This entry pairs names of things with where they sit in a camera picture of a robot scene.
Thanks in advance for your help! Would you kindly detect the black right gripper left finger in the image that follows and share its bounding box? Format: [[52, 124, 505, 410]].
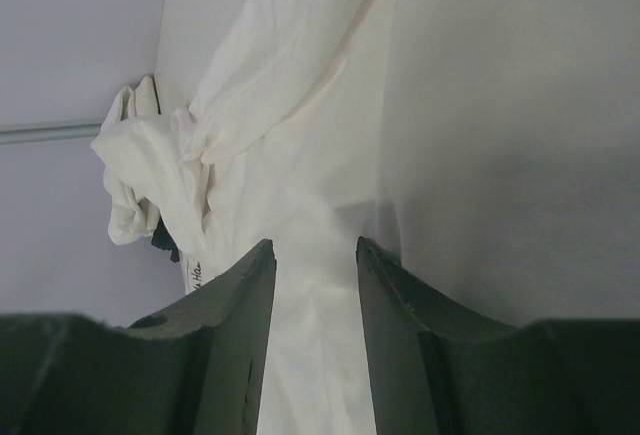
[[1, 240, 276, 434]]

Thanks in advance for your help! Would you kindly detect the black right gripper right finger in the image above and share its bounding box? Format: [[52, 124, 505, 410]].
[[356, 238, 639, 434]]

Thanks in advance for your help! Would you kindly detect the white t shirt red print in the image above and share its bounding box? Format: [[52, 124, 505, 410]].
[[181, 0, 395, 434]]

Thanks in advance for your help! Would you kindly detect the folded black t shirt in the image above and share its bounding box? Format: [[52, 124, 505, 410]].
[[151, 219, 180, 263]]

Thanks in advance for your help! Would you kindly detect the folded white t shirt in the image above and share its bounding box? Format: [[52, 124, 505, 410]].
[[91, 76, 209, 255]]

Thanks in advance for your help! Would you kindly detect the aluminium frame post left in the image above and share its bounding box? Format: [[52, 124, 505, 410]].
[[1, 124, 100, 145]]

